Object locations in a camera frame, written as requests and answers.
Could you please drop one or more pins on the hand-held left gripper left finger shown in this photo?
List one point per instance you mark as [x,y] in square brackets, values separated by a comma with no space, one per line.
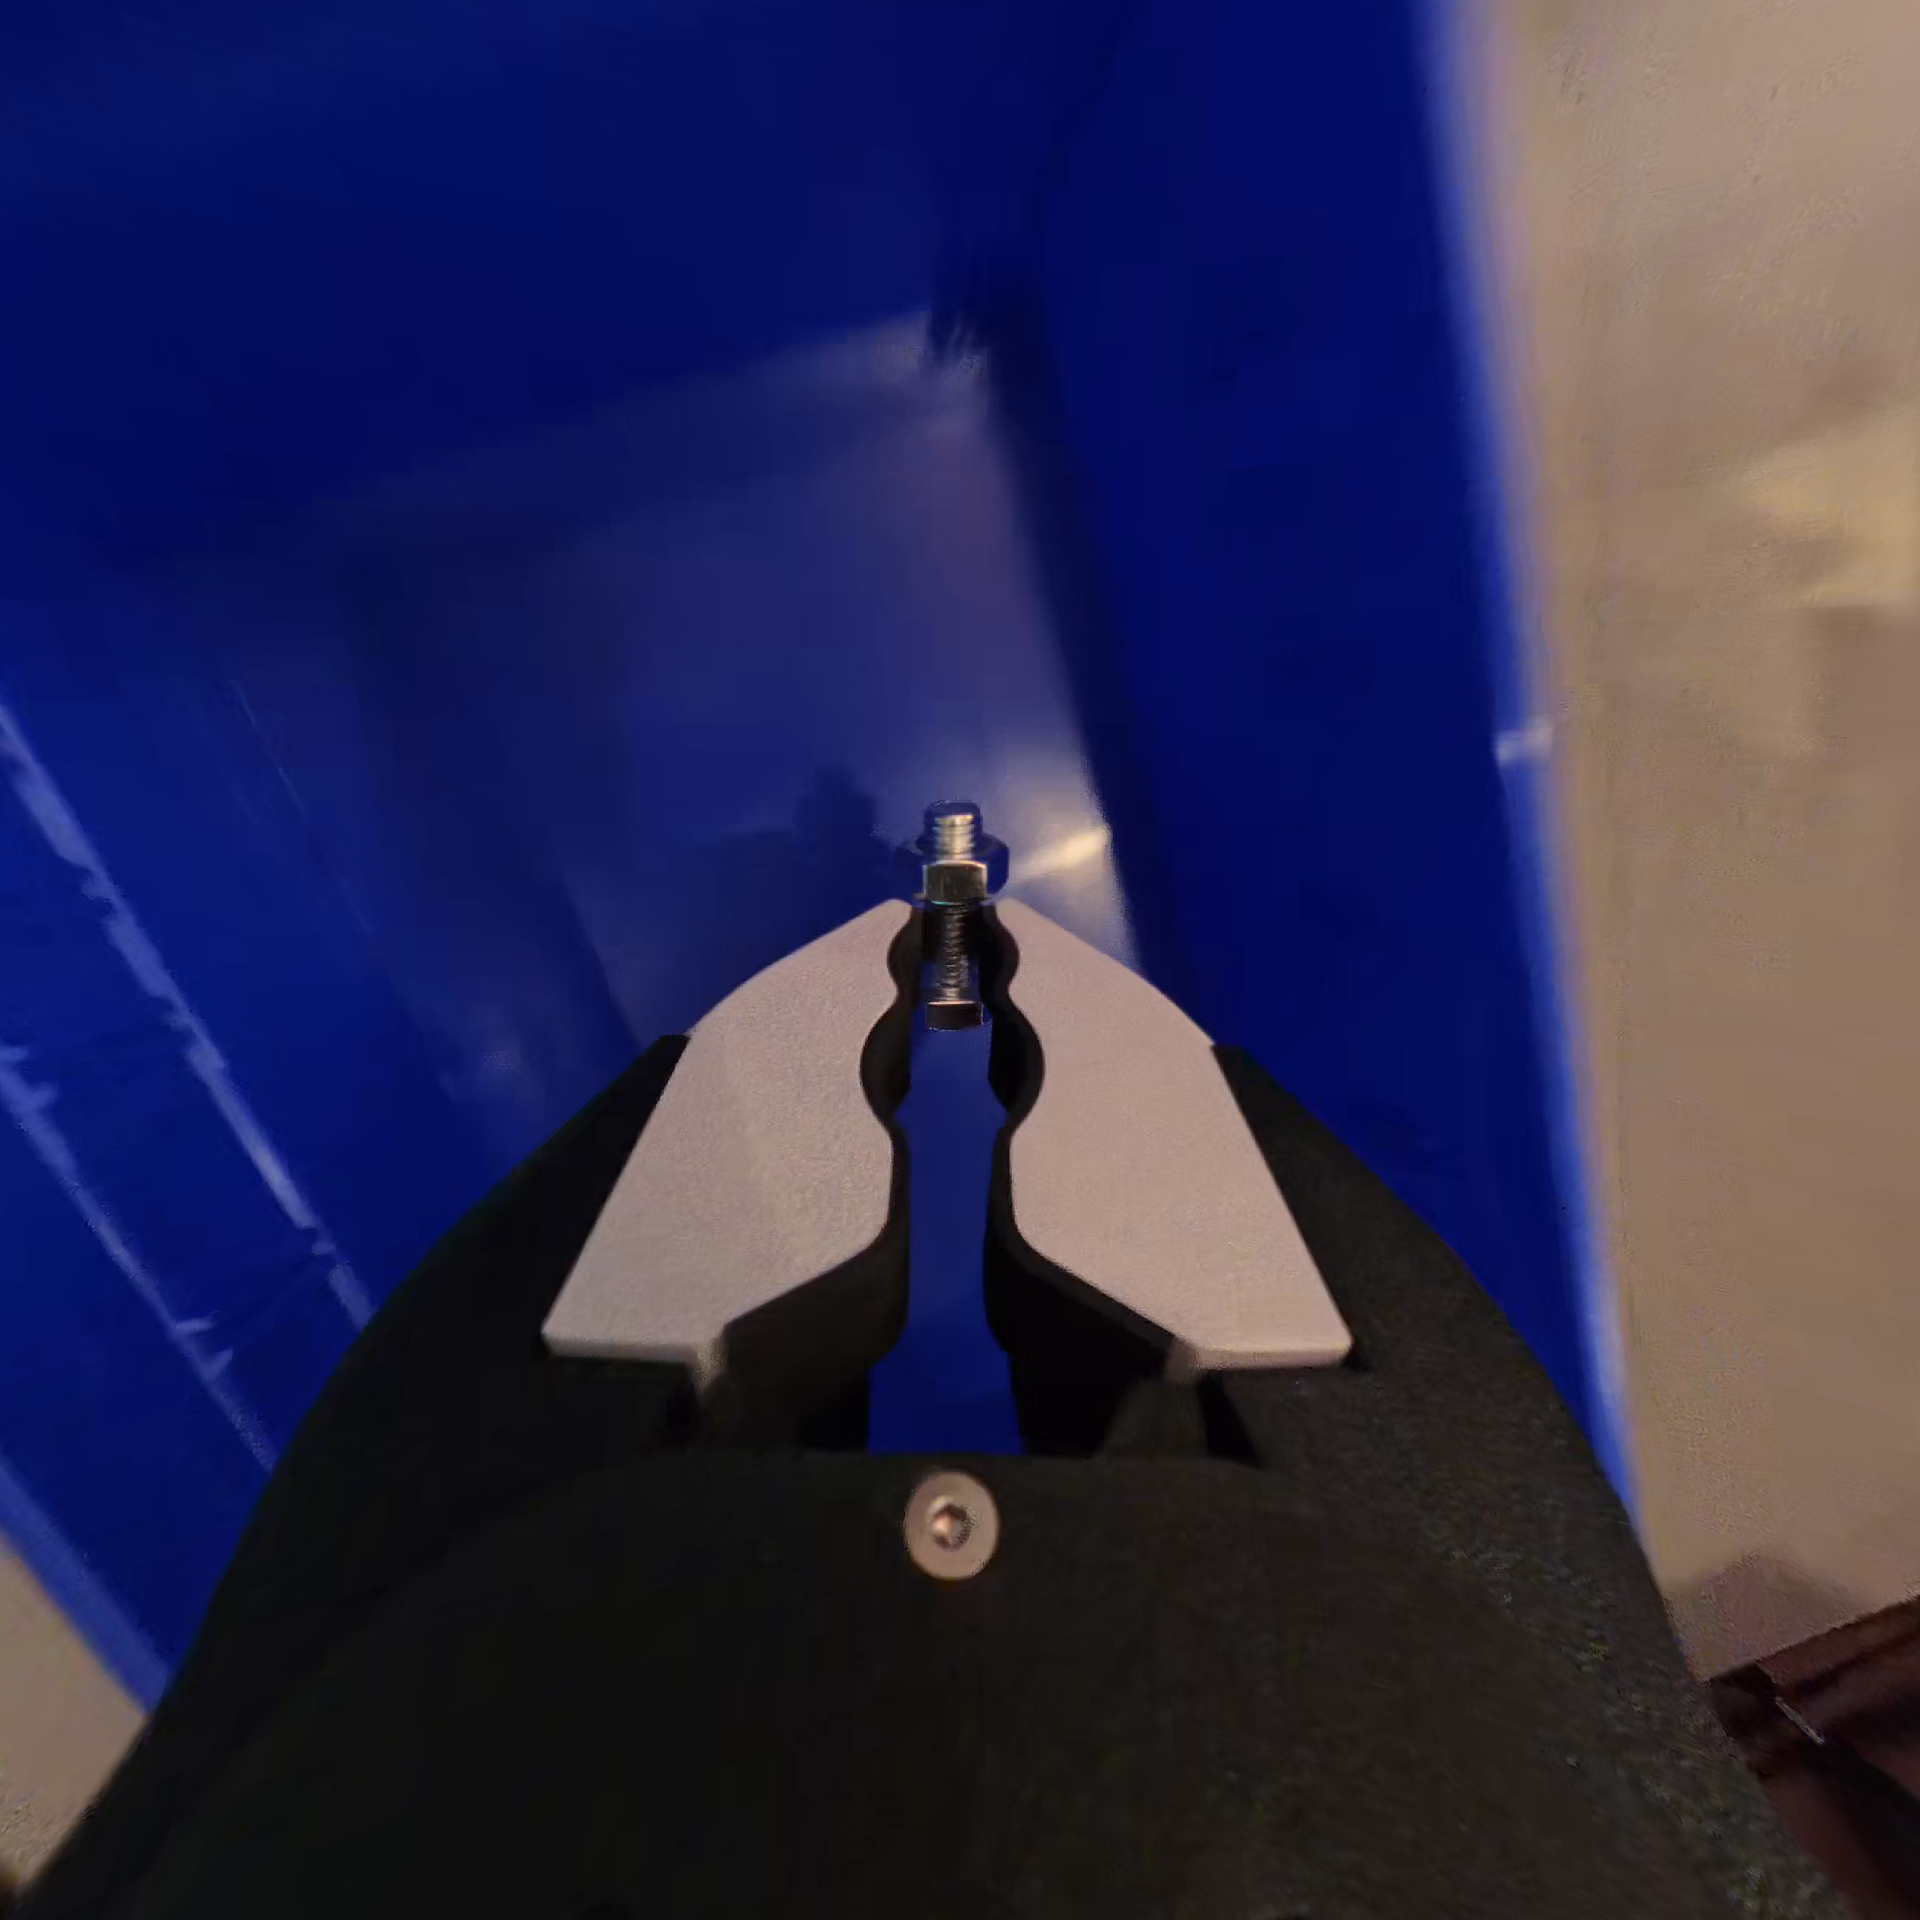
[751,1171]

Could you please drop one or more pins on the blue plastic bin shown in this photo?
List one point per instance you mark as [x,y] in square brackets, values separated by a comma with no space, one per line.
[600,452]

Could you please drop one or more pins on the silver hex nut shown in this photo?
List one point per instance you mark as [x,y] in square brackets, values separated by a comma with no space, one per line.
[955,884]

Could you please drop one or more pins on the silver hex bolt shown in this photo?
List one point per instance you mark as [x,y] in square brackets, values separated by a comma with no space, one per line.
[953,961]

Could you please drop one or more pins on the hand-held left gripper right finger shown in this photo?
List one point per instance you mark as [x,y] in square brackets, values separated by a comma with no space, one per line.
[1184,1171]

